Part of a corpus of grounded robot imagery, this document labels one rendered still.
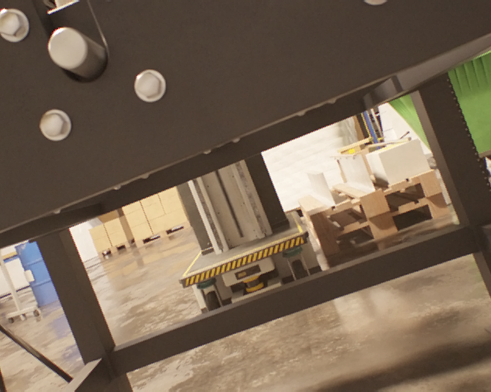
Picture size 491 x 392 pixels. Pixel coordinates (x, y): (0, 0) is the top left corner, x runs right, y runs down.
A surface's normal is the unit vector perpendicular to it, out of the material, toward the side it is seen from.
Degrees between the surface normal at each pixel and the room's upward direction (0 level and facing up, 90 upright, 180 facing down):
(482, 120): 101
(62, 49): 90
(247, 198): 90
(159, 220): 90
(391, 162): 90
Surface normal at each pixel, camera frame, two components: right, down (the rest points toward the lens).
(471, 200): -0.09, 0.07
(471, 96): -0.15, 0.29
